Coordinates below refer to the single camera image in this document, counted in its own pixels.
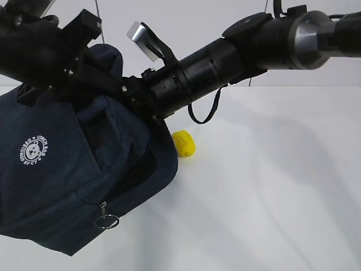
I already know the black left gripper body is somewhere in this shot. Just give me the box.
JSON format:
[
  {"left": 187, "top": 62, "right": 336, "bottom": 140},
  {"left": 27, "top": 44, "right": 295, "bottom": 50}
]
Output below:
[{"left": 15, "top": 8, "right": 122, "bottom": 107}]

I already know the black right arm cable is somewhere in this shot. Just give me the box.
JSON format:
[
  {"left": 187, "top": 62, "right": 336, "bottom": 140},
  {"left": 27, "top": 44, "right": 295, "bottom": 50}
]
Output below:
[{"left": 187, "top": 86, "right": 223, "bottom": 125}]

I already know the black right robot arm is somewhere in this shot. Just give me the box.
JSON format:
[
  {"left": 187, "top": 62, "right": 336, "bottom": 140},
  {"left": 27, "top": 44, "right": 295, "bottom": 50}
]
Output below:
[{"left": 122, "top": 1, "right": 360, "bottom": 121}]

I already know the navy blue lunch bag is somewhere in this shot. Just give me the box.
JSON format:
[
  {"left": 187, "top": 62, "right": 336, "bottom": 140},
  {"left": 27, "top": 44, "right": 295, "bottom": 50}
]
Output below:
[{"left": 0, "top": 43, "right": 179, "bottom": 257}]

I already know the yellow lemon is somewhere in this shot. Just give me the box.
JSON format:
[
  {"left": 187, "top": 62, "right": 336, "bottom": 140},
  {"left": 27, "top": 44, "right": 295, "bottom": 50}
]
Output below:
[{"left": 171, "top": 130, "right": 196, "bottom": 158}]

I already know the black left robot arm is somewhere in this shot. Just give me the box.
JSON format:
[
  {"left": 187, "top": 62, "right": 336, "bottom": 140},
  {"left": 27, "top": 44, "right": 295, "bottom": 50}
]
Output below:
[{"left": 1, "top": 1, "right": 122, "bottom": 107}]

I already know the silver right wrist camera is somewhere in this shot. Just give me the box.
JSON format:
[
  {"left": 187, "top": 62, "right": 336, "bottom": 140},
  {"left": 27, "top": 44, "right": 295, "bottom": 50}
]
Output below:
[{"left": 126, "top": 21, "right": 178, "bottom": 65}]

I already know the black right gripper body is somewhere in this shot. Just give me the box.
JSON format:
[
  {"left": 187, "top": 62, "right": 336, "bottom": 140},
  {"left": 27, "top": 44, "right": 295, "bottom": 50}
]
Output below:
[{"left": 122, "top": 60, "right": 197, "bottom": 121}]

